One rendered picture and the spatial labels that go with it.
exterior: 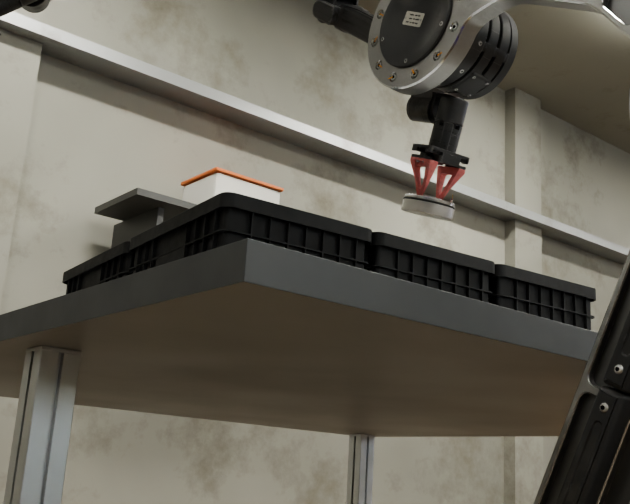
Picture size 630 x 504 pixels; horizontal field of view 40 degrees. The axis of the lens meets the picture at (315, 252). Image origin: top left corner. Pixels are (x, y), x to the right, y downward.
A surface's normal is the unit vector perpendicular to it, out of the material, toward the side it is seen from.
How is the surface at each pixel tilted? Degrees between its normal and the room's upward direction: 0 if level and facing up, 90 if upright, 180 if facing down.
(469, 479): 90
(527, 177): 90
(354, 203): 90
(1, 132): 90
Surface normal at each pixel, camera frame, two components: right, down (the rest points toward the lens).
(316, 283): 0.63, -0.17
